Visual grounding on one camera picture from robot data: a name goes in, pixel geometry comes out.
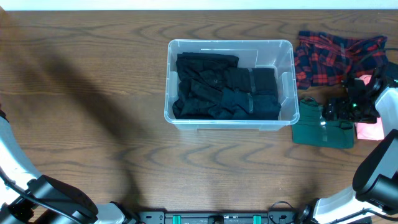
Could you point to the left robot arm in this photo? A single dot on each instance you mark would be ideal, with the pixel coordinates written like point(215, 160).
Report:
point(24, 188)

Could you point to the dark green folded garment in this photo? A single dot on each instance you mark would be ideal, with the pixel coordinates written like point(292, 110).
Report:
point(314, 130)

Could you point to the black garment with tape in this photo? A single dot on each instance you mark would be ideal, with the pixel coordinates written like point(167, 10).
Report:
point(252, 80)

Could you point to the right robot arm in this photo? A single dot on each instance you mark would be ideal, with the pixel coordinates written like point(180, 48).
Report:
point(374, 187)

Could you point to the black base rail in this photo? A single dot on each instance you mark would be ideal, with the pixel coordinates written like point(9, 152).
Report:
point(283, 217)

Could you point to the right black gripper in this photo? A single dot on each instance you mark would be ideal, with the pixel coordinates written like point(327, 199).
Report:
point(342, 111)

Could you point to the clear plastic storage bin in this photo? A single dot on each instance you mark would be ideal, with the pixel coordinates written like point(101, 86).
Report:
point(276, 54)

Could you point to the large black garment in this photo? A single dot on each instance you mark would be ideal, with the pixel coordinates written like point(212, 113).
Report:
point(202, 81)

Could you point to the red plaid flannel shirt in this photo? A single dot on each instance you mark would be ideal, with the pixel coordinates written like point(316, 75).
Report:
point(322, 59)

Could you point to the dark teal garment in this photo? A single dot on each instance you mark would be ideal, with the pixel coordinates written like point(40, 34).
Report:
point(240, 105)

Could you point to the pink garment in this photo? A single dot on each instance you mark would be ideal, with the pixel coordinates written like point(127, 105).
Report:
point(370, 131)

